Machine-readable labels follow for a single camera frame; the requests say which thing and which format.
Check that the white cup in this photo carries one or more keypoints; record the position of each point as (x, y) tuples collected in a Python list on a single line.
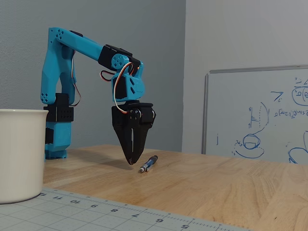
[(19, 154)]

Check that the grey cutting mat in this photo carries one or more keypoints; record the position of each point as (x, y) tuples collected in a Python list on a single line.
[(72, 216)]

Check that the blue grey pen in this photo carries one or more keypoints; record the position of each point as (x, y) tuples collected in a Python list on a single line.
[(149, 163)]

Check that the whiteboard with blue drawings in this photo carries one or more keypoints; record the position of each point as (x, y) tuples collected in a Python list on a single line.
[(231, 108)]

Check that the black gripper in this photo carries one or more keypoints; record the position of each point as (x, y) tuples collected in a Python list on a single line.
[(120, 118)]

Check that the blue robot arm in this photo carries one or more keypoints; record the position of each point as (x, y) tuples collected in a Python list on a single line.
[(53, 67)]

